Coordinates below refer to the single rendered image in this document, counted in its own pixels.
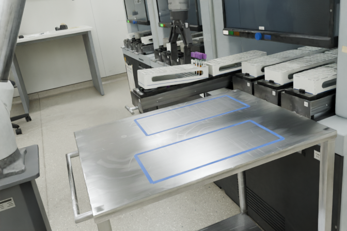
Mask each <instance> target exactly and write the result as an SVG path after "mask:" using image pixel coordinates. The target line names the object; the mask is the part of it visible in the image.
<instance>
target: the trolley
mask: <svg viewBox="0 0 347 231"><path fill-rule="evenodd" d="M74 136H75V141H76V145H77V150H78V151H74V152H70V153H67V154H66V162H67V170H68V177H69V185H70V192H71V200H72V207H73V214H74V221H75V223H76V224H78V223H81V222H84V221H87V220H90V219H92V218H93V219H94V222H95V224H97V228H98V231H112V227H111V223H110V219H111V218H114V217H117V216H119V215H122V214H125V213H127V212H130V211H133V210H136V209H139V208H142V207H145V206H147V205H150V204H153V203H156V202H158V201H161V200H164V199H167V198H169V197H172V196H175V195H177V194H180V193H183V192H186V191H189V190H192V189H195V188H197V187H200V186H203V185H206V184H208V183H211V182H214V181H216V180H219V179H222V178H225V177H227V176H230V175H233V174H236V173H237V174H238V185H239V199H240V213H239V214H236V215H235V216H232V217H229V218H227V219H224V220H222V221H219V222H217V223H214V224H212V225H209V226H207V227H205V228H202V229H200V230H197V231H262V230H261V229H260V228H259V227H258V226H257V225H256V224H255V223H254V222H253V221H252V220H251V219H250V218H249V216H248V207H247V190H246V174H245V170H247V169H250V168H253V167H256V166H258V165H261V164H264V163H266V162H269V161H272V160H275V159H278V158H280V157H283V156H286V155H289V154H292V153H295V152H297V151H300V150H303V149H306V148H308V147H311V146H314V145H316V144H319V143H320V144H321V147H320V183H319V218H318V231H331V226H332V204H333V182H334V160H335V138H336V137H337V130H335V129H333V128H330V127H328V126H325V125H323V124H321V123H318V122H316V121H313V120H311V119H309V118H306V117H304V116H302V115H299V114H297V113H294V112H291V111H289V110H287V109H284V108H282V107H279V106H277V105H275V104H272V103H270V102H267V101H265V100H263V99H260V98H258V97H256V96H253V95H251V94H248V93H246V92H244V91H241V90H239V89H234V90H230V91H226V92H223V93H219V94H215V95H211V96H207V97H203V98H199V99H196V100H193V101H189V102H185V103H181V104H177V105H173V106H169V107H165V108H162V109H158V110H154V111H150V112H146V113H142V114H138V115H135V116H132V117H128V118H124V119H120V120H116V121H112V122H108V123H104V124H101V125H97V126H93V127H89V128H85V129H81V130H77V131H74ZM77 156H79V157H80V162H81V166H82V170H83V175H84V179H85V184H86V188H87V193H88V197H89V201H90V206H91V210H90V211H87V212H85V213H82V214H80V210H79V206H78V200H77V195H76V188H75V182H74V176H73V170H72V164H71V158H74V157H77Z"/></svg>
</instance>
